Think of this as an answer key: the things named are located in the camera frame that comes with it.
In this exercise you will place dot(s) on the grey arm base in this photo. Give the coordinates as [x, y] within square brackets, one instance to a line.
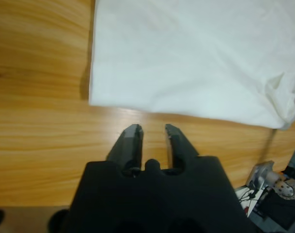
[276, 180]

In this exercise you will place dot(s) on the white T-shirt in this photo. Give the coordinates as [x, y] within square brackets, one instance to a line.
[186, 60]

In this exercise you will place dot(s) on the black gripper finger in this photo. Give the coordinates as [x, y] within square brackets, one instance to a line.
[130, 148]
[181, 150]

